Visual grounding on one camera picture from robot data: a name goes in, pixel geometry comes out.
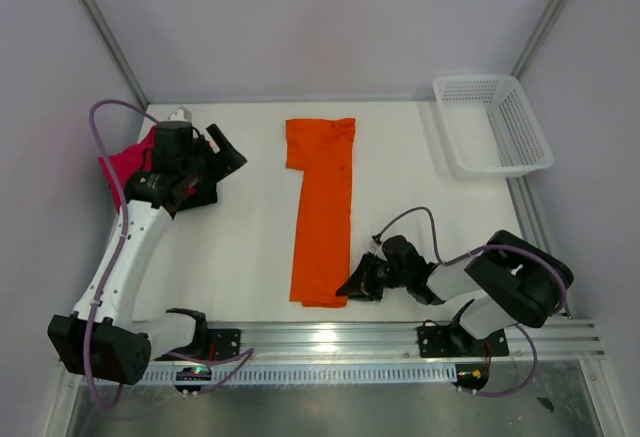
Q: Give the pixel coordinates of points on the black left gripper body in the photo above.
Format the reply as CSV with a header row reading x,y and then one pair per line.
x,y
201,167

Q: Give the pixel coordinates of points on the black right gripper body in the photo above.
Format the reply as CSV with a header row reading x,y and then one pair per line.
x,y
396,278

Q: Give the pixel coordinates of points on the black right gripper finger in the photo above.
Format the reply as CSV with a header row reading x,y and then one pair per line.
x,y
366,273
365,293

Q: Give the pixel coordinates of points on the orange t shirt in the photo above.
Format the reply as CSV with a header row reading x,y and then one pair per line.
x,y
322,150

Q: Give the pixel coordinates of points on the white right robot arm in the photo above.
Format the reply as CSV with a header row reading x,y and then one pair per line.
x,y
508,281

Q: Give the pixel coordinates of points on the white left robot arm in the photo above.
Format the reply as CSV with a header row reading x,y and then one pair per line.
x,y
112,293

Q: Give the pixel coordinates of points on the pink folded t shirt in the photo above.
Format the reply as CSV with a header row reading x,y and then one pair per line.
x,y
132,159

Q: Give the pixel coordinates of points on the right controller board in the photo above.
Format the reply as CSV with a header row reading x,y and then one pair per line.
x,y
471,378

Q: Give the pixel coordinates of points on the controller board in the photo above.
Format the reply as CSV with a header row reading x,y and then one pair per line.
x,y
193,379
471,378

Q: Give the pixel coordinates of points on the white plastic basket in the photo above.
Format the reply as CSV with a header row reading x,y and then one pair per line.
x,y
488,127

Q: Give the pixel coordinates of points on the left controller board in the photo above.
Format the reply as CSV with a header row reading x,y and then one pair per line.
x,y
193,379

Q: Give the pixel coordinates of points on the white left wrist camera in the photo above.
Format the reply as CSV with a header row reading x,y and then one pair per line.
x,y
181,115

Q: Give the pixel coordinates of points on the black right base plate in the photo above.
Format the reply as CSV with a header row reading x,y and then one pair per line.
x,y
451,341

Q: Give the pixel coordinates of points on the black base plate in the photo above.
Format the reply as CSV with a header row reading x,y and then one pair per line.
x,y
217,344
451,341

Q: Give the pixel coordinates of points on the slotted grey cable duct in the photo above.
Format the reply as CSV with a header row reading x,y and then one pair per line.
x,y
312,374

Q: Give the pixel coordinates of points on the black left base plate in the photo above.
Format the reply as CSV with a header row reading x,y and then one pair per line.
x,y
217,344

